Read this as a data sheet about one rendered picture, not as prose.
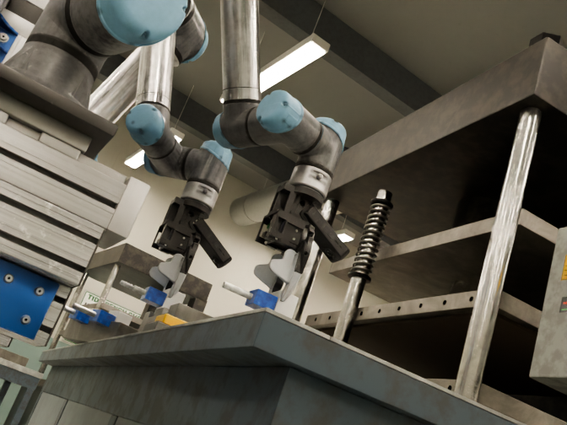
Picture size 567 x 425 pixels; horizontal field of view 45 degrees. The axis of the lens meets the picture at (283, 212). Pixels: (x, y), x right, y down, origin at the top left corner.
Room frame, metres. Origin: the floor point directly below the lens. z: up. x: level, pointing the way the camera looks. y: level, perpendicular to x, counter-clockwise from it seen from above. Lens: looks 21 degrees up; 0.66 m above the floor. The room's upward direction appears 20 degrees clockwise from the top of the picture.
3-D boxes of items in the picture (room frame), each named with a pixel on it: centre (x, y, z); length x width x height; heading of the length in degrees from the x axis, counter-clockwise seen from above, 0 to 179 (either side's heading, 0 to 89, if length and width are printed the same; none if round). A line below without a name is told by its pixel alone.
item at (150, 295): (1.40, 0.20, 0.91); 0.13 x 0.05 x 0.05; 109
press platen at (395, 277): (2.30, -0.77, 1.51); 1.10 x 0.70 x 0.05; 19
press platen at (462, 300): (2.30, -0.76, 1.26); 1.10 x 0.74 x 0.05; 19
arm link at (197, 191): (1.41, 0.18, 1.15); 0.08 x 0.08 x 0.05
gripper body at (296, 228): (1.17, -0.02, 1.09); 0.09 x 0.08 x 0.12; 109
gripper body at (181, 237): (1.41, 0.19, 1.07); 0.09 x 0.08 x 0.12; 109
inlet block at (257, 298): (1.17, -0.01, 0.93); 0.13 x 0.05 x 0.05; 109
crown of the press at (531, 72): (2.28, -0.71, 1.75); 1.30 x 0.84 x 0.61; 19
